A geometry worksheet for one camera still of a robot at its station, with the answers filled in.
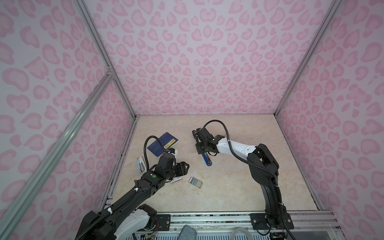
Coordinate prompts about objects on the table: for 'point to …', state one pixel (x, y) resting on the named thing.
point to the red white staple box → (176, 179)
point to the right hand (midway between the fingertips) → (200, 145)
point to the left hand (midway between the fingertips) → (186, 164)
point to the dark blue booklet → (168, 140)
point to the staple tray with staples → (195, 182)
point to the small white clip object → (141, 165)
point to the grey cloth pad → (187, 233)
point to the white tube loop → (238, 229)
